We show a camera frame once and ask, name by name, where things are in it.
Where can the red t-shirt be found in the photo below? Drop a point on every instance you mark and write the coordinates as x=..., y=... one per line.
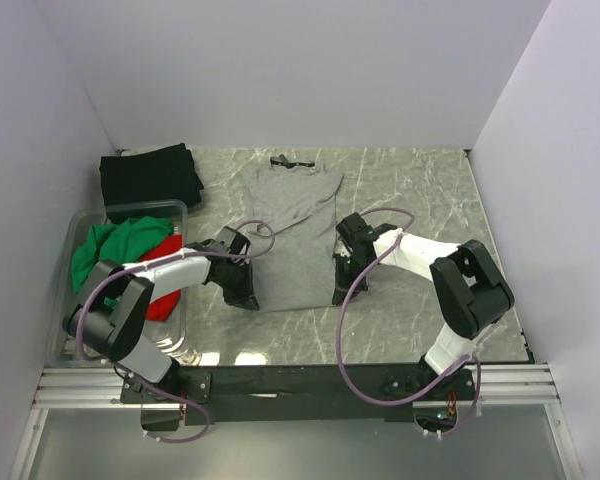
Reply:
x=166, y=296

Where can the aluminium rail frame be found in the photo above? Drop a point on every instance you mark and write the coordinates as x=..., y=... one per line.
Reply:
x=100, y=388

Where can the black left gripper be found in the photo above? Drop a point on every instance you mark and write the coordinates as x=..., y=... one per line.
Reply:
x=243, y=297

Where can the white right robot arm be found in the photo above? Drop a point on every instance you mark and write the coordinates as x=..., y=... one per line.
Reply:
x=472, y=293

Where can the green t-shirt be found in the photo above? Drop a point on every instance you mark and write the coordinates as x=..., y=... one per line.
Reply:
x=130, y=241

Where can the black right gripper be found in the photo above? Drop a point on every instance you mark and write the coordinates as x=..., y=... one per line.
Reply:
x=342, y=282

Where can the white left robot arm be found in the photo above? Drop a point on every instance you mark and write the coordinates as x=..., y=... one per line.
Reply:
x=113, y=304

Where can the folded black t-shirt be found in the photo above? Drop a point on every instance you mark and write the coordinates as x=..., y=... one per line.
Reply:
x=160, y=175

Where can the grey t-shirt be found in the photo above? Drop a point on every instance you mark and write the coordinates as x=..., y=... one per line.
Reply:
x=298, y=206

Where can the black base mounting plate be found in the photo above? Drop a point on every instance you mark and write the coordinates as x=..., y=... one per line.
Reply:
x=296, y=393

